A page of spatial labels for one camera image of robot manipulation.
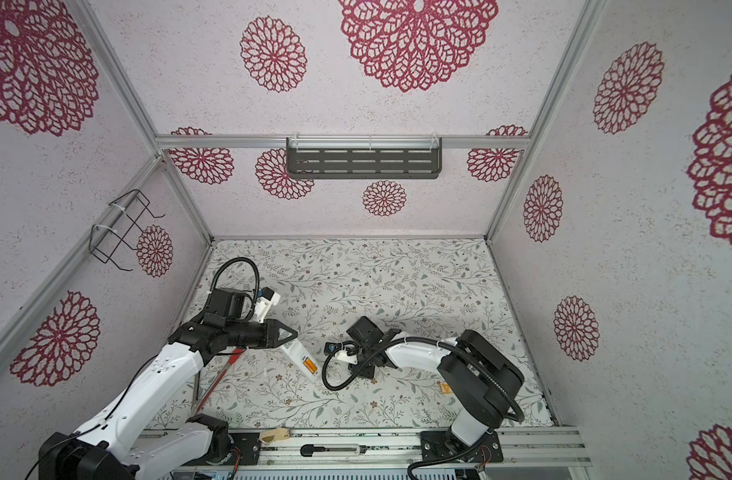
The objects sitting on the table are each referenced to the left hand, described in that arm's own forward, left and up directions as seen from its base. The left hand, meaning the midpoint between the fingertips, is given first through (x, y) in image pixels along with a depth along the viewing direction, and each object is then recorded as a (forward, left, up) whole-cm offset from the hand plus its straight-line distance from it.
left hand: (294, 340), depth 77 cm
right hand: (+1, -14, -14) cm, 20 cm away
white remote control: (-3, -1, 0) cm, 3 cm away
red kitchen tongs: (-12, +27, -14) cm, 33 cm away
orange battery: (-5, -4, -5) cm, 8 cm away
